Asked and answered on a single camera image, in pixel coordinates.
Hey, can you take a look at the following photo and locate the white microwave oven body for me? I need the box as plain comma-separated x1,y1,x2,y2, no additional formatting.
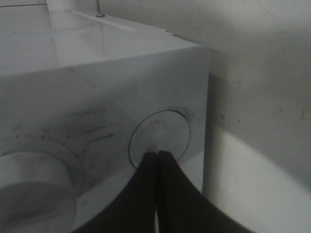
0,8,210,233

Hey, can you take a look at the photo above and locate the round door release button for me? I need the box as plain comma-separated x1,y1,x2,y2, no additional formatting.
128,110,191,168

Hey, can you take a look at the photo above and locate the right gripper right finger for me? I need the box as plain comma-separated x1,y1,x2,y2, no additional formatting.
157,151,249,233

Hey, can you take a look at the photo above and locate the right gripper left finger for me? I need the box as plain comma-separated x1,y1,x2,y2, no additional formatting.
75,153,157,233

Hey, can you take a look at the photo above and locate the white timer knob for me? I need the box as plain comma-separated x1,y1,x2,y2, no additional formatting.
0,152,77,233

